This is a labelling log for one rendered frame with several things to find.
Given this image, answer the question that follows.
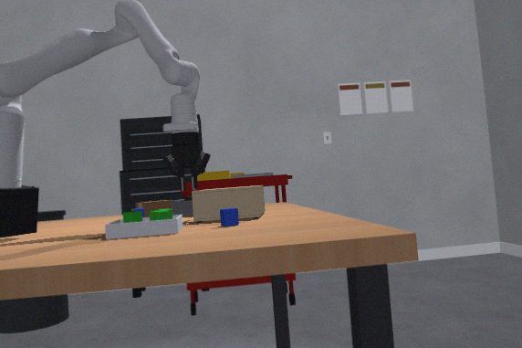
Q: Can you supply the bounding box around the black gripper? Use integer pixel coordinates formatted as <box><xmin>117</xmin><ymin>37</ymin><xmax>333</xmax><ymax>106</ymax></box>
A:
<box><xmin>162</xmin><ymin>132</ymin><xmax>210</xmax><ymax>191</ymax></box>

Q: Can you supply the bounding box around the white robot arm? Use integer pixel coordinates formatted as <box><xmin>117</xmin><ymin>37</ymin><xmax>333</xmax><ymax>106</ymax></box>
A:
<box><xmin>0</xmin><ymin>0</ymin><xmax>200</xmax><ymax>188</ymax></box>

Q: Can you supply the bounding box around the brown cardboard box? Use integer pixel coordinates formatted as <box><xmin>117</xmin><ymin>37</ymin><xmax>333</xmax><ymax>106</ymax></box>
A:
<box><xmin>136</xmin><ymin>200</ymin><xmax>173</xmax><ymax>217</ymax></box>

